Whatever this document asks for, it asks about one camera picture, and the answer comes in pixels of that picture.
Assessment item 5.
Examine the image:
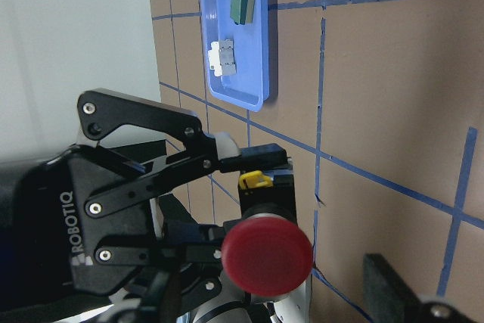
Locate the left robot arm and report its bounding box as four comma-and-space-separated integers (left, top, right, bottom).
1, 89, 312, 322

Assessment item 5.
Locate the white circuit breaker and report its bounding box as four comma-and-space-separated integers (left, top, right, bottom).
207, 39, 237, 77

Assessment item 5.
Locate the red emergency push button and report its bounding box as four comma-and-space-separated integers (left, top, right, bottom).
222, 170, 313, 297

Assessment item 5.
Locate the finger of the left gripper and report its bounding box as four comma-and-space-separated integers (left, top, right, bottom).
77, 89, 287, 173

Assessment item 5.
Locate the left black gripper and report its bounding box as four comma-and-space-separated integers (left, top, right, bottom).
1, 141, 234, 319

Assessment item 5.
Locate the blue plastic tray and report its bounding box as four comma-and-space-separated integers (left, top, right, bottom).
200, 0, 269, 112

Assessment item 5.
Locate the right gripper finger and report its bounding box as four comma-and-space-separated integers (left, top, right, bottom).
363, 253, 473, 322

